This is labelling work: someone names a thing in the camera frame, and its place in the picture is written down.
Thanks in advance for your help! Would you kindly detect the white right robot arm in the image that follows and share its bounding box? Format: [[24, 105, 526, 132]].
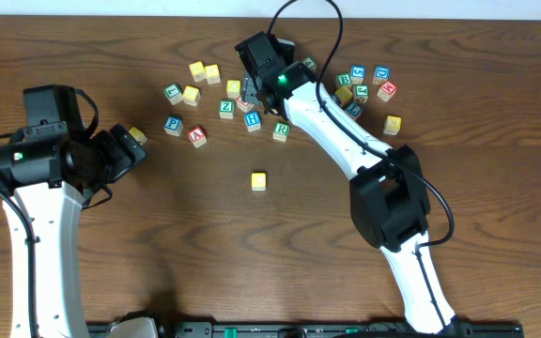
[[235, 32, 456, 334]]

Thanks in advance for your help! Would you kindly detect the red A block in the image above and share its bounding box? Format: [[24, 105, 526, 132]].
[[188, 126, 208, 147]]

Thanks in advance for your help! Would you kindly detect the red U block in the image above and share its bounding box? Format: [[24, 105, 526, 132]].
[[236, 97, 255, 113]]

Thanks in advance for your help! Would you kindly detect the blue P block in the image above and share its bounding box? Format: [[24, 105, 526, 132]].
[[163, 116, 184, 137]]

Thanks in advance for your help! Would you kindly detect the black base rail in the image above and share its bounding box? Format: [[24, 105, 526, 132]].
[[86, 320, 525, 338]]

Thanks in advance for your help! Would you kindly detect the green R block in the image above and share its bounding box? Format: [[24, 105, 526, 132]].
[[272, 122, 290, 142]]

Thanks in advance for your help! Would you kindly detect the green 4 block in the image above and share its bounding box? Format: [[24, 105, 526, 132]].
[[302, 56, 317, 72]]

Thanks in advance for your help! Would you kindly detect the blue 1 block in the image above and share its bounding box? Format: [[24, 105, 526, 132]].
[[344, 101, 363, 120]]

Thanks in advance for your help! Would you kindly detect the yellow S block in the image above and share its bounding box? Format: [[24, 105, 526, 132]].
[[205, 64, 221, 85]]

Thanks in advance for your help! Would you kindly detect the yellow K block right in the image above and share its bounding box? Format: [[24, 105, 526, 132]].
[[383, 115, 402, 135]]

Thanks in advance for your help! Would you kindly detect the red M block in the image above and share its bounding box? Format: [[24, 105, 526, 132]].
[[378, 81, 398, 102]]

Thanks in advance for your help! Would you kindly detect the yellow k block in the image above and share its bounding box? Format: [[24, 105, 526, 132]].
[[383, 115, 402, 135], [129, 127, 147, 146]]

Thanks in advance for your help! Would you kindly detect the green B block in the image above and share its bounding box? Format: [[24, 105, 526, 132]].
[[335, 73, 352, 90]]

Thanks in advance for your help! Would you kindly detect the yellow block beside green L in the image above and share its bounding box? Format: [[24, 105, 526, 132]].
[[182, 85, 201, 106]]

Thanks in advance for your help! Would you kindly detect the yellow O block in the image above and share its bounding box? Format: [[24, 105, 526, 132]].
[[226, 79, 241, 99]]

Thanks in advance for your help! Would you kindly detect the blue D block right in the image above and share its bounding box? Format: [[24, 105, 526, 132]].
[[372, 66, 391, 85]]

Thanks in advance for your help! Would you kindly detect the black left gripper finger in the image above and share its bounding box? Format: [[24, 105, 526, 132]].
[[110, 124, 147, 164], [91, 131, 123, 183]]

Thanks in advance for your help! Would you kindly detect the yellow G block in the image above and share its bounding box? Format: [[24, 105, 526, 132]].
[[335, 86, 353, 107]]

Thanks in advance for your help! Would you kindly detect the green Z block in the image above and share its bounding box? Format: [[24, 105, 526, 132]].
[[219, 100, 235, 119]]

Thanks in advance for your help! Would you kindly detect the yellow C block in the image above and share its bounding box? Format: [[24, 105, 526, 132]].
[[251, 172, 267, 192]]

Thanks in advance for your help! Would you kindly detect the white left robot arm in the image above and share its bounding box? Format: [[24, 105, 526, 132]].
[[0, 84, 146, 337]]

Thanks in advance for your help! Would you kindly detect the yellow K block far left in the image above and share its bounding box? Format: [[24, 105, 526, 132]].
[[129, 127, 147, 146]]

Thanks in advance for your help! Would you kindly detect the blue H block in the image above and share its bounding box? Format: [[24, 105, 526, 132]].
[[244, 111, 261, 132]]

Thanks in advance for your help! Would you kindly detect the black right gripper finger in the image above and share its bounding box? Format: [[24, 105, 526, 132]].
[[261, 91, 286, 116], [241, 71, 261, 105]]

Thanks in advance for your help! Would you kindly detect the blue 5 block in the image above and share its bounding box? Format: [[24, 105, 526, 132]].
[[349, 65, 366, 85]]

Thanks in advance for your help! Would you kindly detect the green J block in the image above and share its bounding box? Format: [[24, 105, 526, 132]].
[[352, 84, 369, 103]]

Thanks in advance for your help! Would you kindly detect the yellow block upper left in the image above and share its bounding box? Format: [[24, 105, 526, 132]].
[[189, 61, 207, 83]]

